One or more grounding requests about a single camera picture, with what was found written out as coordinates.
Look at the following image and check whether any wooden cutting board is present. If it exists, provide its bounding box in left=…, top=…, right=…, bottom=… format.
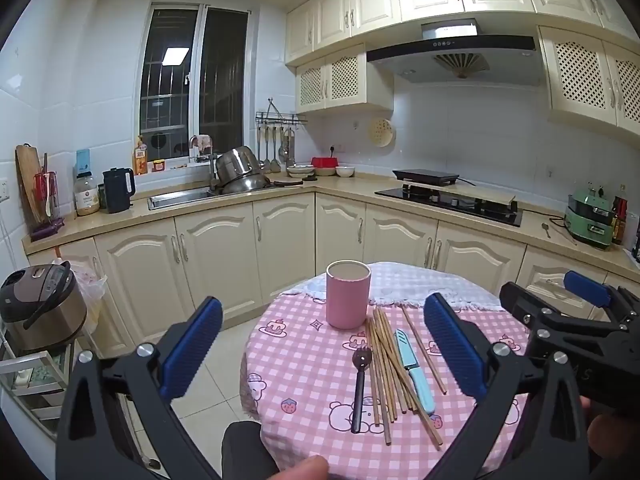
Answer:
left=15, top=144, right=48, bottom=226

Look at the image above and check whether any black induction cooker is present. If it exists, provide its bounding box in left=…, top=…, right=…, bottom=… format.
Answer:
left=392, top=168, right=460, bottom=184

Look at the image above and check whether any small lattice door cabinet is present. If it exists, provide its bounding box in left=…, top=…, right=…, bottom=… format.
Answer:
left=295, top=44, right=396, bottom=115

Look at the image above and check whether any window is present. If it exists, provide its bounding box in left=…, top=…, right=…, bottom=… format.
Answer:
left=139, top=2, right=251, bottom=158

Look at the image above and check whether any clear utensil holder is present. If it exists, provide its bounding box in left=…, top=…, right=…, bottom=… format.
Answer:
left=33, top=152, right=62, bottom=226

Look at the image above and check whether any white fringed towel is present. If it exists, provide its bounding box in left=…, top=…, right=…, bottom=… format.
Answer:
left=280, top=261, right=511, bottom=311

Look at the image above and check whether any rice cooker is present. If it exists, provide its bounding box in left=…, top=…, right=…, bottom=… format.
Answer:
left=0, top=261, right=88, bottom=356

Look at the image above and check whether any round yellow steamer plate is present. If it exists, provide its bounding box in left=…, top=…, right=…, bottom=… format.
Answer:
left=367, top=117, right=397, bottom=148

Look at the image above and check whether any dark sauce bottle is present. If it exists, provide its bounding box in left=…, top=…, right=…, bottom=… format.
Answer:
left=611, top=185, right=630, bottom=246

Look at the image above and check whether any steel sink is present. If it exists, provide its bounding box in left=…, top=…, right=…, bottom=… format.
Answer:
left=147, top=188, right=216, bottom=211

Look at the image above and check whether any yellow bottle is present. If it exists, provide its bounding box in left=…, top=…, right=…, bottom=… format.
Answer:
left=132, top=136, right=149, bottom=176

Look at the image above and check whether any black chair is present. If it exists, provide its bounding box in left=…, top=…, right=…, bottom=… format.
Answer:
left=221, top=420, right=281, bottom=480

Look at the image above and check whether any single wooden chopstick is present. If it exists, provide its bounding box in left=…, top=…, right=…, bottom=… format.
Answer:
left=401, top=306, right=447, bottom=395

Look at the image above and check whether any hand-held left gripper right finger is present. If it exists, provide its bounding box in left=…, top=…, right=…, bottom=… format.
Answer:
left=422, top=292, right=584, bottom=480

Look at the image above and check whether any shallow steel pot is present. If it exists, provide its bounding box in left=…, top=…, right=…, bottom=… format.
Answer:
left=220, top=172, right=272, bottom=195

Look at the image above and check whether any steel faucet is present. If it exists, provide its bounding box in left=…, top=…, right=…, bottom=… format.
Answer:
left=189, top=135, right=217, bottom=191

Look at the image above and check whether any thin wooden stick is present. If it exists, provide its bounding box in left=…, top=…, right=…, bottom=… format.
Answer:
left=552, top=222, right=578, bottom=247

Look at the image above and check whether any tall steel pot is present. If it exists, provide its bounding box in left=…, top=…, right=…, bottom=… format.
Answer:
left=215, top=146, right=262, bottom=183

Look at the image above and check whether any pink cup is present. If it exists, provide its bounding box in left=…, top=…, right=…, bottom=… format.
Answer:
left=326, top=260, right=372, bottom=330

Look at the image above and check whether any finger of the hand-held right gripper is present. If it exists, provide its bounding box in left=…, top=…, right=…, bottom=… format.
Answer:
left=500, top=281, right=626, bottom=334
left=564, top=270, right=640, bottom=318

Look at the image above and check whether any range hood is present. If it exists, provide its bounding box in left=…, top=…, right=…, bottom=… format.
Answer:
left=366, top=19, right=543, bottom=86

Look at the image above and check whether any person's right hand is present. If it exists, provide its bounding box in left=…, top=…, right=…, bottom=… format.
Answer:
left=581, top=396, right=640, bottom=462

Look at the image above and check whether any black gas stove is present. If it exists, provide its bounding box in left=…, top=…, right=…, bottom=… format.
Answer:
left=375, top=186, right=523, bottom=227

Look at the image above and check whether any metal storage rack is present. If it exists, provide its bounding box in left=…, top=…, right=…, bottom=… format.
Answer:
left=0, top=325, right=78, bottom=442

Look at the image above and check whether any wall utensil rack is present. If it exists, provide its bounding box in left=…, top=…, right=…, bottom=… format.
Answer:
left=255, top=99, right=308, bottom=127

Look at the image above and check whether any black kettle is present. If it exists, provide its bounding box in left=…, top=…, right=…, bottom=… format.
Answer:
left=102, top=167, right=137, bottom=214

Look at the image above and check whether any large lattice door cabinet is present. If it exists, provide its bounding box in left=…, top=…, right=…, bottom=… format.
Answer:
left=537, top=25, right=640, bottom=137

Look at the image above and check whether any plastic bag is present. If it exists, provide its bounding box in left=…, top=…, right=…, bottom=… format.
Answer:
left=52, top=257, right=108, bottom=333

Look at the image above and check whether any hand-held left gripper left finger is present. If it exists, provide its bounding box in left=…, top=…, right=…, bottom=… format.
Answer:
left=55, top=296, right=224, bottom=480

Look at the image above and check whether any black fork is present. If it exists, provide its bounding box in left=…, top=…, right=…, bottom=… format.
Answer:
left=351, top=346, right=370, bottom=434

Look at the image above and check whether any purple holder base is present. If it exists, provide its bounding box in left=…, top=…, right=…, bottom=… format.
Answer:
left=29, top=217, right=67, bottom=242

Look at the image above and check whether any person's left hand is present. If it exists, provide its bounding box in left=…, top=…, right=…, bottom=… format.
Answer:
left=270, top=455, right=331, bottom=480

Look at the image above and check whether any light blue spatula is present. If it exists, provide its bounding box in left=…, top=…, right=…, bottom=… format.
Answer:
left=395, top=329, right=437, bottom=416

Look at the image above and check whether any green electric cooker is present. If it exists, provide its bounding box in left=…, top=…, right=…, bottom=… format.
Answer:
left=564, top=189, right=617, bottom=251

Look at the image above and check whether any pink checkered tablecloth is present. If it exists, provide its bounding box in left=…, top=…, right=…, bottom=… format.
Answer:
left=240, top=287, right=531, bottom=480

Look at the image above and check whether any bundle of wooden chopsticks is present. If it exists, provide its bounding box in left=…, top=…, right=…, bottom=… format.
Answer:
left=365, top=307, right=444, bottom=451

